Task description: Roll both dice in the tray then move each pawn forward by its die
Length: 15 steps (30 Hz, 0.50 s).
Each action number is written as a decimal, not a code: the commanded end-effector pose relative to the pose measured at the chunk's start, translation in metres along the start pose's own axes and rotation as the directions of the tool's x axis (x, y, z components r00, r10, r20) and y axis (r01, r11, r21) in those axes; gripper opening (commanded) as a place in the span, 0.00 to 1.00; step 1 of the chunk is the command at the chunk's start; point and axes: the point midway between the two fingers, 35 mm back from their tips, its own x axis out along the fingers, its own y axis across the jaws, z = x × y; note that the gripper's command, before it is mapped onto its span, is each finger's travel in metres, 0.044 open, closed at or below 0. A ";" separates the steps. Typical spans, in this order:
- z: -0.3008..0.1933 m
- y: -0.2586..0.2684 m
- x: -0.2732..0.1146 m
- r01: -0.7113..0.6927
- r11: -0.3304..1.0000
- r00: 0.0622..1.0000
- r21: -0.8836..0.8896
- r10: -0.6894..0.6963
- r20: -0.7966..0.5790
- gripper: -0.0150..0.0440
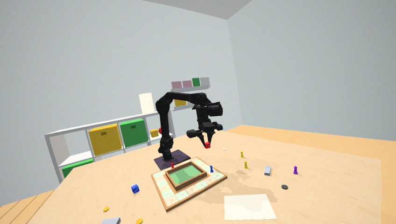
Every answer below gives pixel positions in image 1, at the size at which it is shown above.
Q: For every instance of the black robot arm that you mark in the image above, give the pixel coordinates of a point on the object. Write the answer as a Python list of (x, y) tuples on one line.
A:
[(203, 106)]

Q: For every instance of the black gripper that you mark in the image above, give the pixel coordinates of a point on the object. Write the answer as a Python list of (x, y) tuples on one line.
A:
[(198, 133)]

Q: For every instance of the blue die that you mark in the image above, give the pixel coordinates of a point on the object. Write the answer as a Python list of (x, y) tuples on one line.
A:
[(135, 188)]

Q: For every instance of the white flat sheet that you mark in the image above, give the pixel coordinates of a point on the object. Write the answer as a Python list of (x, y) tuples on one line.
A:
[(248, 207)]

